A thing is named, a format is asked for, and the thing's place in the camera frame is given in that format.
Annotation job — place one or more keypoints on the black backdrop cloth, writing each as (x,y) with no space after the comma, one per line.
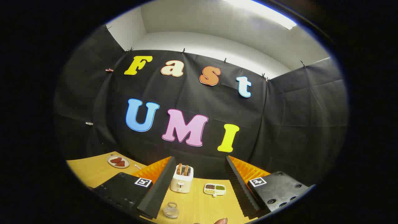
(186,93)

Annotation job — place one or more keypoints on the row of black cloth clips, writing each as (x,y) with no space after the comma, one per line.
(183,50)

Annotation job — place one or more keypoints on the wooden table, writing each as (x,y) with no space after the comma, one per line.
(199,205)

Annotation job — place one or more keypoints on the white toaster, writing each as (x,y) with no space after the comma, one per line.
(181,183)

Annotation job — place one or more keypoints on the clear plastic juice bottle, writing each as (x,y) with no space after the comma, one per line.
(171,211)

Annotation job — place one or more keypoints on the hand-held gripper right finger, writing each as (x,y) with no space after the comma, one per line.
(238,186)

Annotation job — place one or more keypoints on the white divided dish of beans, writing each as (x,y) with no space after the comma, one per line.
(215,193)

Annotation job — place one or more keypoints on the small white plate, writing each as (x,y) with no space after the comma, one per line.
(110,159)

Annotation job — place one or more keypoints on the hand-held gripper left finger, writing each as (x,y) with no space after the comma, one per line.
(158,189)

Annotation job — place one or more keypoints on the brown meat slice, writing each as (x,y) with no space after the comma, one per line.
(116,160)
(120,163)

